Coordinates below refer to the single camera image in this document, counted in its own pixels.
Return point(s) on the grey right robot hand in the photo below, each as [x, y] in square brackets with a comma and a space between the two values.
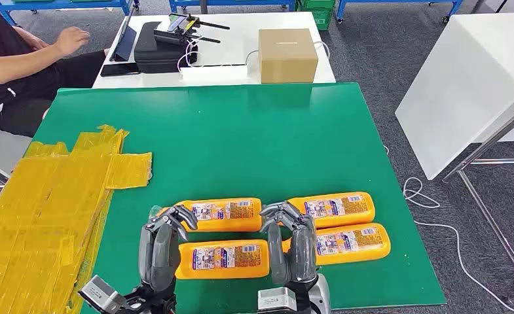
[300, 251]

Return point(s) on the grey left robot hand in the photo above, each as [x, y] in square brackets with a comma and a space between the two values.
[159, 255]

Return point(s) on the orange detergent bottle clear cap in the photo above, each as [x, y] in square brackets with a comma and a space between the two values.
[222, 260]
[352, 243]
[339, 208]
[235, 216]

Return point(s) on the person's right forearm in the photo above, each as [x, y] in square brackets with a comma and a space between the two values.
[18, 65]

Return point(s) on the person's left forearm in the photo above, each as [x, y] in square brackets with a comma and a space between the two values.
[31, 39]

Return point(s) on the black smartphone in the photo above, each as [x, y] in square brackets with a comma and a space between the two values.
[120, 69]

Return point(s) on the pale grey bench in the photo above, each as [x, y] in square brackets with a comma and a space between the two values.
[0, 147]

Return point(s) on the brown cardboard box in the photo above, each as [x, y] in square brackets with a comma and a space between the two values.
[287, 56]

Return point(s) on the black carrying case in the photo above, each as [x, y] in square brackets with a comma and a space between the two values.
[157, 56]

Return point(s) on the dark tablet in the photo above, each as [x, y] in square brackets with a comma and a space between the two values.
[124, 43]

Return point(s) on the white side table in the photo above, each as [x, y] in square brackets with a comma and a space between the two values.
[460, 91]

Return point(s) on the black remote controller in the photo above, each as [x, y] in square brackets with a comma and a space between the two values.
[178, 28]

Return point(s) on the person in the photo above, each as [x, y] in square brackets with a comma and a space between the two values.
[5, 86]

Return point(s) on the person's right hand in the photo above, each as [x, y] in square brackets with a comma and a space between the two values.
[72, 40]

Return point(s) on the green plastic crate stack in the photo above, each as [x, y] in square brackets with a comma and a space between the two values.
[319, 15]

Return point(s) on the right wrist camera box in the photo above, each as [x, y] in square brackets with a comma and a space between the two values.
[276, 300]

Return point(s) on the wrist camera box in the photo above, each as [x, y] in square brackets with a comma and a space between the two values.
[276, 300]
[98, 294]

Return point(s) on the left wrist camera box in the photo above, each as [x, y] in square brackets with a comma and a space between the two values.
[98, 294]

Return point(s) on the metal table leg frame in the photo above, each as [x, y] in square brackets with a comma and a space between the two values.
[491, 216]

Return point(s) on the blue metal shelf frame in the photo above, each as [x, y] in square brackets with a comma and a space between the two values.
[391, 3]
[66, 4]
[230, 4]

